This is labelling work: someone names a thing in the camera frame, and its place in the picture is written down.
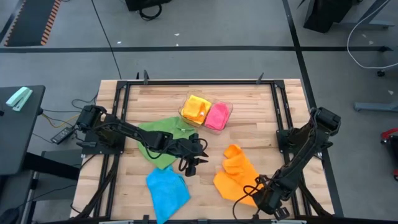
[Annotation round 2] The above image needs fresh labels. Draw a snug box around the mint green stapler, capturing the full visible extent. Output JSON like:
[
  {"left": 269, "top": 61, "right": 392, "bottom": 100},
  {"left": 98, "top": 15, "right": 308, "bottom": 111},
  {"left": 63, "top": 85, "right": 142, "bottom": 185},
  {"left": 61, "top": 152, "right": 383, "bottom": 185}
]
[{"left": 5, "top": 86, "right": 34, "bottom": 112}]

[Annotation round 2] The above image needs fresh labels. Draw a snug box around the red and black cart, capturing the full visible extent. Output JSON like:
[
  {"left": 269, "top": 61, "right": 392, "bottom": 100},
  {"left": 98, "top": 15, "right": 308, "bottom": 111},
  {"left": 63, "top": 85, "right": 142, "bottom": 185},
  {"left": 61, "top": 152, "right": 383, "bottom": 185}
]
[{"left": 379, "top": 126, "right": 398, "bottom": 182}]

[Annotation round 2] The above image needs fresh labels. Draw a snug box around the green microfiber towel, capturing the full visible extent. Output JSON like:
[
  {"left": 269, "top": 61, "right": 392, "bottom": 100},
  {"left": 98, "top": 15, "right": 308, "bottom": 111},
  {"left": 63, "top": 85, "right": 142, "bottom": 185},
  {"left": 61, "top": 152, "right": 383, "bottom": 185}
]
[{"left": 136, "top": 116, "right": 198, "bottom": 170}]

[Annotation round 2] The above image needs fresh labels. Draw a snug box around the black cabinet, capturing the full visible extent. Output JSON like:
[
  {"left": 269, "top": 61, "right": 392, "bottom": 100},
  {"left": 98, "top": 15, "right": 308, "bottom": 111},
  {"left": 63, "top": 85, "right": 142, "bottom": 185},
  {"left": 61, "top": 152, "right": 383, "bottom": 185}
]
[{"left": 303, "top": 0, "right": 363, "bottom": 34}]

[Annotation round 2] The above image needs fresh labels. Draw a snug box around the thin black floor cable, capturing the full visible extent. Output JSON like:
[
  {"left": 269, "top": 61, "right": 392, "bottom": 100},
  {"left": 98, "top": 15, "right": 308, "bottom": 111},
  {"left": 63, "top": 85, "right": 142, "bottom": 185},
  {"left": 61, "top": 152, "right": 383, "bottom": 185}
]
[{"left": 91, "top": 0, "right": 123, "bottom": 80}]

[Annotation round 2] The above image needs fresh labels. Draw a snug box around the black desk base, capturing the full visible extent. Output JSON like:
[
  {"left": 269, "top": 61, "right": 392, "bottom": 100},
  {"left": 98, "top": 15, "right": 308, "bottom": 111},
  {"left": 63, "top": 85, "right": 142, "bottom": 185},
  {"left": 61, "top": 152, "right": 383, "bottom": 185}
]
[{"left": 0, "top": 149, "right": 82, "bottom": 224}]

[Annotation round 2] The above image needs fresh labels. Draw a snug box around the white floor cable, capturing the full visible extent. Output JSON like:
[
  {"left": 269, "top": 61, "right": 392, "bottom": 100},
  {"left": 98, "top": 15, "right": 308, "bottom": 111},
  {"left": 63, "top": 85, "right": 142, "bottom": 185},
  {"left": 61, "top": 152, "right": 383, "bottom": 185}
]
[{"left": 346, "top": 0, "right": 398, "bottom": 70}]

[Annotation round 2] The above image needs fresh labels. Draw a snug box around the black orange-edged floor mat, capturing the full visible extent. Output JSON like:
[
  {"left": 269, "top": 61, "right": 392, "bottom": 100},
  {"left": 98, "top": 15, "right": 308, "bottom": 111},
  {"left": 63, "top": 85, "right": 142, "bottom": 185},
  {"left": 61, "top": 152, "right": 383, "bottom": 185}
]
[{"left": 4, "top": 0, "right": 62, "bottom": 47}]

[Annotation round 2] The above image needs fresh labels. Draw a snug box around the black aluminium table frame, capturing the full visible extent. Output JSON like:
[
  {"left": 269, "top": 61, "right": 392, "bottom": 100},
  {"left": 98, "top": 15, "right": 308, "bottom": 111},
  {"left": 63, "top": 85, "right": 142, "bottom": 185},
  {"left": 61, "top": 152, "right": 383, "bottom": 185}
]
[{"left": 70, "top": 70, "right": 336, "bottom": 224}]

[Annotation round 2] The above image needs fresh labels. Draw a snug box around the black coiled cable loop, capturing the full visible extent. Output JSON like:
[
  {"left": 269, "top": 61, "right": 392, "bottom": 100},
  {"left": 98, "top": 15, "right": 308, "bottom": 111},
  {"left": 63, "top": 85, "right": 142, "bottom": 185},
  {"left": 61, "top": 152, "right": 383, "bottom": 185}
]
[{"left": 139, "top": 2, "right": 163, "bottom": 21}]

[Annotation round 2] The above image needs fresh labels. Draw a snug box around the grey metal desk foot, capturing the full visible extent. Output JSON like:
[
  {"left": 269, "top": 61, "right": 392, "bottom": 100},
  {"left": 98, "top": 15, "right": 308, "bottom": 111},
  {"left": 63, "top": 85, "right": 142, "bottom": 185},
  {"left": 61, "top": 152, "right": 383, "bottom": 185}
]
[
  {"left": 353, "top": 101, "right": 398, "bottom": 113},
  {"left": 337, "top": 0, "right": 396, "bottom": 30}
]

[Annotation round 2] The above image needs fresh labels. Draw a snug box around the yellow microfiber towel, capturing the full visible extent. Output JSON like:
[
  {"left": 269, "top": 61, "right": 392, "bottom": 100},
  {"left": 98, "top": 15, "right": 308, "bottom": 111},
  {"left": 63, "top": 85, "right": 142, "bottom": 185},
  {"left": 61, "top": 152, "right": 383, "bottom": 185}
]
[{"left": 185, "top": 95, "right": 213, "bottom": 114}]

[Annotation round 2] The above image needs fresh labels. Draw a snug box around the blue microfiber towel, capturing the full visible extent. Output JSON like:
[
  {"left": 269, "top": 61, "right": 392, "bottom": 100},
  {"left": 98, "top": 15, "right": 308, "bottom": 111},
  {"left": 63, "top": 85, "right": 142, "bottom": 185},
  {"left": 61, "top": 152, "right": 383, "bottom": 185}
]
[{"left": 146, "top": 166, "right": 192, "bottom": 224}]

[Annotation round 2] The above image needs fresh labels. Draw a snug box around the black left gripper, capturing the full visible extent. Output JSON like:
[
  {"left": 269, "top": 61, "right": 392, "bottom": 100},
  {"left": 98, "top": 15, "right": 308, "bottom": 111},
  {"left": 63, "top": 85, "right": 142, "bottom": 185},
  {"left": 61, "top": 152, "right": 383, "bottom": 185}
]
[{"left": 169, "top": 136, "right": 210, "bottom": 178}]

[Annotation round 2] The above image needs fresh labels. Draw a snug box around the black side table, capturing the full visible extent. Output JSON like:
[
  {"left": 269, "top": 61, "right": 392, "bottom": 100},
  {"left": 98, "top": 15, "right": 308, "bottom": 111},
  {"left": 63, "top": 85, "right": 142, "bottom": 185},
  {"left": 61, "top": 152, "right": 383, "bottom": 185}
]
[{"left": 0, "top": 85, "right": 47, "bottom": 177}]

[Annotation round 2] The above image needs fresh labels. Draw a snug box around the clear plastic bin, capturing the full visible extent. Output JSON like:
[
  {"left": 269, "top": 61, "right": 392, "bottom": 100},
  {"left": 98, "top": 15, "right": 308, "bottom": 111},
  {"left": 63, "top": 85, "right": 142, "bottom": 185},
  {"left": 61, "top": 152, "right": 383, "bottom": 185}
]
[{"left": 178, "top": 90, "right": 234, "bottom": 136}]

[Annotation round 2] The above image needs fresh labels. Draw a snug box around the pink microfiber towel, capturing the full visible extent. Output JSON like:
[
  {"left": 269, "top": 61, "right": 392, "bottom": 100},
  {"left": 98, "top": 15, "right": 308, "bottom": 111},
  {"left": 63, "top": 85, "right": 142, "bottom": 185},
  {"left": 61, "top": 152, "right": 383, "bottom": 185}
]
[{"left": 204, "top": 102, "right": 231, "bottom": 131}]

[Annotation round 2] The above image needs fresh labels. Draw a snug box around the yellow cable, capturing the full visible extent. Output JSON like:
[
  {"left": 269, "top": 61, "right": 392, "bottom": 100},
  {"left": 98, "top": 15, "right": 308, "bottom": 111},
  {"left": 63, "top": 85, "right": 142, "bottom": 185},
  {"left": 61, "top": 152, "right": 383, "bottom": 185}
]
[{"left": 42, "top": 112, "right": 82, "bottom": 128}]

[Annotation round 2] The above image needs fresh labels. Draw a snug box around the black power adapter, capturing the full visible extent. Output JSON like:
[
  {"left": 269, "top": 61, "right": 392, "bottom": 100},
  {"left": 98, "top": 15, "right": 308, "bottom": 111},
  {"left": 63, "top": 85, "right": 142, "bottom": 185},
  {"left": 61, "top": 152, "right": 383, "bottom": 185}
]
[{"left": 51, "top": 126, "right": 75, "bottom": 145}]

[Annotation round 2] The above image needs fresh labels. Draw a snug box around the black equipment box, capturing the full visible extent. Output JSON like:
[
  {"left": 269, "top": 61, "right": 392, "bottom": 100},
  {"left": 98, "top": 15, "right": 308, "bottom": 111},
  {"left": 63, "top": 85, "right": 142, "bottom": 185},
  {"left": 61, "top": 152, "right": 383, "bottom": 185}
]
[{"left": 125, "top": 0, "right": 172, "bottom": 12}]

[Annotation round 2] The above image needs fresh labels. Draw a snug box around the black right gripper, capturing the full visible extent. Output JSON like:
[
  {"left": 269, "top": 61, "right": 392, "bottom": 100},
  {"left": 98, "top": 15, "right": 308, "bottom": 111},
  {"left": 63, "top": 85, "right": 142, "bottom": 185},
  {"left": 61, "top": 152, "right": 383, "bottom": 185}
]
[{"left": 252, "top": 182, "right": 291, "bottom": 222}]

